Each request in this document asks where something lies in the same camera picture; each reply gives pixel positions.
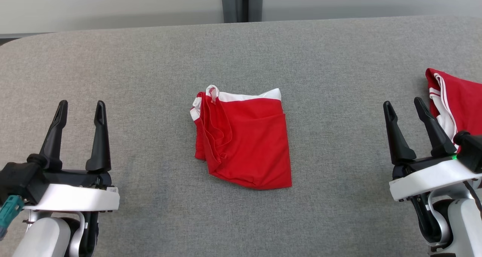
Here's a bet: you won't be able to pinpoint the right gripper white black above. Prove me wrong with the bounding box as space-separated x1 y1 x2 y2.
383 97 479 202

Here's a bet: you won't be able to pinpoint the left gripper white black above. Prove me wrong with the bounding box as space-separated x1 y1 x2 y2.
23 100 121 213

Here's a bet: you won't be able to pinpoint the red jersey with white trim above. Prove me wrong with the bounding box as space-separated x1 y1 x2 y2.
426 68 482 153

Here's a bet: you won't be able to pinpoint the red shorts with white band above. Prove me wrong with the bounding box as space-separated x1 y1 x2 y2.
189 85 293 190

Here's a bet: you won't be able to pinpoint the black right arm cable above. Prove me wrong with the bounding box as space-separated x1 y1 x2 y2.
462 180 482 212

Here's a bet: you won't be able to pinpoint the teal left camera cable plug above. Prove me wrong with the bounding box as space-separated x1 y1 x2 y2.
0 196 25 241

